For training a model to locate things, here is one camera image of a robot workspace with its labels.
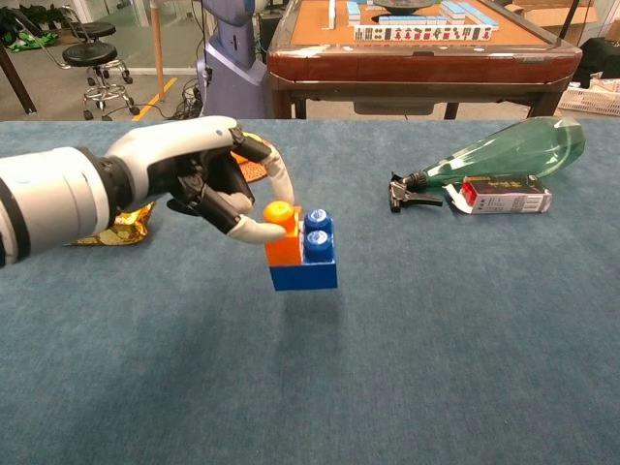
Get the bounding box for yellow snack package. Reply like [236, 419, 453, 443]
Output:
[65, 201, 156, 247]

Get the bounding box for white plastic basket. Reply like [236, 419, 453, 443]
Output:
[557, 85, 620, 117]

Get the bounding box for dark table leg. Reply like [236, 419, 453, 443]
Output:
[0, 43, 38, 116]

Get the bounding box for green spray bottle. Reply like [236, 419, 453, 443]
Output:
[388, 115, 587, 214]

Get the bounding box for green plants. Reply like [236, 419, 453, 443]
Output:
[0, 4, 69, 53]

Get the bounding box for round woven coaster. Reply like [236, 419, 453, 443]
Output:
[230, 136, 277, 185]

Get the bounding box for grey white cardboard box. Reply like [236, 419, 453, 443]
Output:
[444, 174, 553, 216]

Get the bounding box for brown mahjong table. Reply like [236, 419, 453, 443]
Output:
[266, 0, 583, 120]

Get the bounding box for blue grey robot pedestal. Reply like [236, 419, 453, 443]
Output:
[196, 0, 270, 121]

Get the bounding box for floor cable bundle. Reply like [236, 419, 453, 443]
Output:
[167, 79, 207, 121]

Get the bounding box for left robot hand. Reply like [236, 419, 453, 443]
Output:
[105, 115, 297, 245]

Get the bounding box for black rod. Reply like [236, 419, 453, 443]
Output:
[556, 0, 581, 47]

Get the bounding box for long blue mahjong tile stack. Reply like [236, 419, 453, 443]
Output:
[439, 0, 500, 30]

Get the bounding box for short blue mahjong tile row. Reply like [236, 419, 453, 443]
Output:
[379, 15, 450, 26]

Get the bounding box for wooden pole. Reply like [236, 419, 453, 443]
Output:
[150, 0, 167, 103]

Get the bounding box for blue toy block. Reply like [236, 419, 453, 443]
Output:
[269, 207, 339, 292]

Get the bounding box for black dish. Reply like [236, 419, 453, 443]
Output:
[372, 0, 440, 15]

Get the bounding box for black bag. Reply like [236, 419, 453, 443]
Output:
[578, 37, 620, 89]

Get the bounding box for black round stool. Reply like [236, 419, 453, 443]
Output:
[71, 20, 135, 84]

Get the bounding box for black stool with backrest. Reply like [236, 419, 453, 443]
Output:
[47, 41, 141, 122]

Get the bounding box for face-up mahjong tile row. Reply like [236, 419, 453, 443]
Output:
[353, 24, 494, 43]

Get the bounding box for orange toy block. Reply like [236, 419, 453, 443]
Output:
[263, 201, 305, 267]

